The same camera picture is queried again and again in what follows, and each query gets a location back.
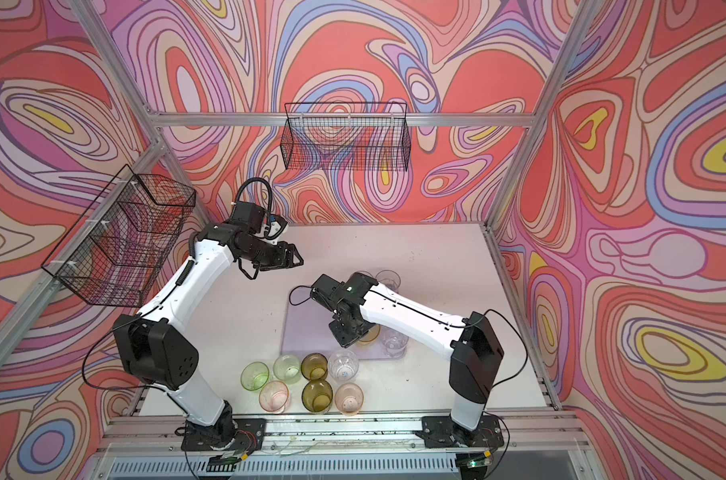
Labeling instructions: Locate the black wire basket wall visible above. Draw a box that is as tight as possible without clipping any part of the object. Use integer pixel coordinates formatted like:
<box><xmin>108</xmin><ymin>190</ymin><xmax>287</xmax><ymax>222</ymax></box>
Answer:
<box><xmin>280</xmin><ymin>100</ymin><xmax>412</xmax><ymax>172</ymax></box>
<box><xmin>41</xmin><ymin>165</ymin><xmax>196</xmax><ymax>307</ymax></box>

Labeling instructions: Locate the pink glass left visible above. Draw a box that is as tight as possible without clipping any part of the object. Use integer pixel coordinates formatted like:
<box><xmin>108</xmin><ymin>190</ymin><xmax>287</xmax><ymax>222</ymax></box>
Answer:
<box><xmin>258</xmin><ymin>380</ymin><xmax>290</xmax><ymax>414</ymax></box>

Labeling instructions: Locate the lavender plastic tray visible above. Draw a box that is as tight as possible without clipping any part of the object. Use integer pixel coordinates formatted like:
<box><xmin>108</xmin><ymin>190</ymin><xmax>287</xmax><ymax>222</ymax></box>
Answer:
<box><xmin>280</xmin><ymin>285</ymin><xmax>395</xmax><ymax>360</ymax></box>

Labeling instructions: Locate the dark olive glass front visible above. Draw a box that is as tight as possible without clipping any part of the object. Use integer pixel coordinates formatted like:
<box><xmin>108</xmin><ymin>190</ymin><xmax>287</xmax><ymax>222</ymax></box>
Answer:
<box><xmin>301</xmin><ymin>380</ymin><xmax>333</xmax><ymax>414</ymax></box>

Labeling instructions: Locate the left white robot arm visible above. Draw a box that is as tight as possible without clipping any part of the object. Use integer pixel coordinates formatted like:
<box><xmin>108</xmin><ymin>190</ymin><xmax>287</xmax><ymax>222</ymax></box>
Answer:
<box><xmin>112</xmin><ymin>223</ymin><xmax>304</xmax><ymax>429</ymax></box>

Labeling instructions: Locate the green glass far left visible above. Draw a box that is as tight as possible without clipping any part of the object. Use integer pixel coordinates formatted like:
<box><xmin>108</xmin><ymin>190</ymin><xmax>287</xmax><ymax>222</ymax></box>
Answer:
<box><xmin>240</xmin><ymin>361</ymin><xmax>270</xmax><ymax>392</ymax></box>

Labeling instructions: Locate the peach pink glass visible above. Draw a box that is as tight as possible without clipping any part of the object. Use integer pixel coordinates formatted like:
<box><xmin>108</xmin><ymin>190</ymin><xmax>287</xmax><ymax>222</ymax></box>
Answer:
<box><xmin>334</xmin><ymin>383</ymin><xmax>365</xmax><ymax>416</ymax></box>

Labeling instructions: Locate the aluminium front rail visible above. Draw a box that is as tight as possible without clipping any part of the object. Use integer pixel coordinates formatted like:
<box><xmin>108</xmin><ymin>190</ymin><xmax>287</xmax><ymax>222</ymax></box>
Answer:
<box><xmin>97</xmin><ymin>409</ymin><xmax>593</xmax><ymax>456</ymax></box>

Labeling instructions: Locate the dark olive glass back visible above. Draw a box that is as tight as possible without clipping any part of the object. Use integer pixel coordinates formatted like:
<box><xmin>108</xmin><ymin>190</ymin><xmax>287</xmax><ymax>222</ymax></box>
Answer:
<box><xmin>300</xmin><ymin>353</ymin><xmax>328</xmax><ymax>381</ymax></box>

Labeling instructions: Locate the light green glass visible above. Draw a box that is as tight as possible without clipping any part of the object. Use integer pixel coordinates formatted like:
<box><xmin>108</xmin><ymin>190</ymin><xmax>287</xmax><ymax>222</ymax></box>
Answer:
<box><xmin>273</xmin><ymin>354</ymin><xmax>302</xmax><ymax>385</ymax></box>

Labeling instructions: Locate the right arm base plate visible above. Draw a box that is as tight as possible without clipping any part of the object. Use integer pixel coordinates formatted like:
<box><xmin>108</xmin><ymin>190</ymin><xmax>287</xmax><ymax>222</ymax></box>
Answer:
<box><xmin>414</xmin><ymin>414</ymin><xmax>505</xmax><ymax>451</ymax></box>

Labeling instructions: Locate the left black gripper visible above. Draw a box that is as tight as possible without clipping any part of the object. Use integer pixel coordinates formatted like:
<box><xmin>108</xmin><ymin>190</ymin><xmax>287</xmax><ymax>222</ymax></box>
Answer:
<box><xmin>241</xmin><ymin>238</ymin><xmax>306</xmax><ymax>270</ymax></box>

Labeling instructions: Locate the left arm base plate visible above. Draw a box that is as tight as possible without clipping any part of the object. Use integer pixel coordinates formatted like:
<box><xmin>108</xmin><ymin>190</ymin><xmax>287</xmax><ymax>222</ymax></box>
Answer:
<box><xmin>175</xmin><ymin>417</ymin><xmax>267</xmax><ymax>453</ymax></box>

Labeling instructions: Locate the clear glass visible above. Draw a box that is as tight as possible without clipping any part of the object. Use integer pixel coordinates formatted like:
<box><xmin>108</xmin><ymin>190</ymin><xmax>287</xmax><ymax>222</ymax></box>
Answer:
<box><xmin>328</xmin><ymin>349</ymin><xmax>359</xmax><ymax>382</ymax></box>
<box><xmin>380</xmin><ymin>327</ymin><xmax>409</xmax><ymax>359</ymax></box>
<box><xmin>375</xmin><ymin>269</ymin><xmax>401</xmax><ymax>292</ymax></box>

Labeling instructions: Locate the black wire basket left wall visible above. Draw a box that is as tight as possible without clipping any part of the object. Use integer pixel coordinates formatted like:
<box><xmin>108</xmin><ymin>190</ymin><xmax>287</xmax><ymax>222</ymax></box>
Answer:
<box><xmin>41</xmin><ymin>165</ymin><xmax>196</xmax><ymax>307</ymax></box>

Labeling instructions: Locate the yellow glass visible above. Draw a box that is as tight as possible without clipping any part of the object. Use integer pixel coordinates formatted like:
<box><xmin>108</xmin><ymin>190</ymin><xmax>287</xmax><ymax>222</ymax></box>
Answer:
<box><xmin>356</xmin><ymin>324</ymin><xmax>381</xmax><ymax>347</ymax></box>

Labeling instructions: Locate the dark olive glass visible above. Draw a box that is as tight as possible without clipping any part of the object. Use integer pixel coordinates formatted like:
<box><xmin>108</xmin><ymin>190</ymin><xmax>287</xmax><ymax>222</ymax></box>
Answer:
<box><xmin>300</xmin><ymin>353</ymin><xmax>328</xmax><ymax>381</ymax></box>
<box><xmin>301</xmin><ymin>380</ymin><xmax>333</xmax><ymax>414</ymax></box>

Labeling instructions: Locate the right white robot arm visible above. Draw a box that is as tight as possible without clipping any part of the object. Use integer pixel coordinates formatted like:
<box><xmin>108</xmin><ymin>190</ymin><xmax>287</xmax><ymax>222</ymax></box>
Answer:
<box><xmin>310</xmin><ymin>273</ymin><xmax>504</xmax><ymax>432</ymax></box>

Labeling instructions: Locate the black wire basket back wall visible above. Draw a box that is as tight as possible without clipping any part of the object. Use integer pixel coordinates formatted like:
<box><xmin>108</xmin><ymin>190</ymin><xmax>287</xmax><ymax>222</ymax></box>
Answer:
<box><xmin>280</xmin><ymin>100</ymin><xmax>412</xmax><ymax>172</ymax></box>

